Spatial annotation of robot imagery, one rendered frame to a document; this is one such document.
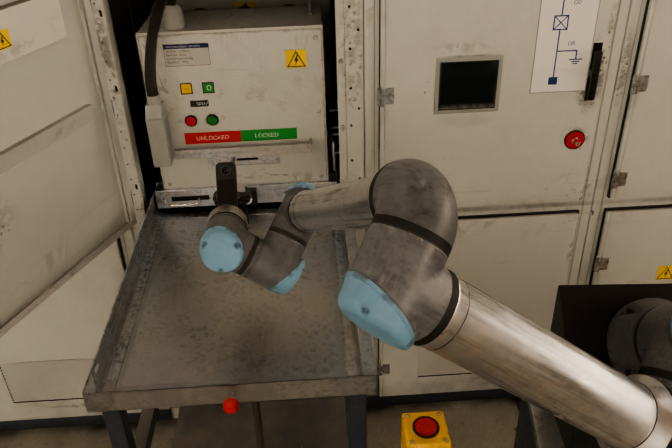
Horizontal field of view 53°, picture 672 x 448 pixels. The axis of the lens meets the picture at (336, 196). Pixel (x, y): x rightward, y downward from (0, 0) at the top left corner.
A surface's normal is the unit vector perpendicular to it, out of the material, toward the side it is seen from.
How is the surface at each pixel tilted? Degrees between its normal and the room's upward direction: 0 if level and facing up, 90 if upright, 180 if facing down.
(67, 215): 90
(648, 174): 90
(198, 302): 0
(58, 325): 90
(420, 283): 62
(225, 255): 78
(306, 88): 90
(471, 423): 0
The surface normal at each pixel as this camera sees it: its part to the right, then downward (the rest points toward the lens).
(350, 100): 0.06, 0.51
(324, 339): -0.03, -0.86
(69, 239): 0.93, 0.16
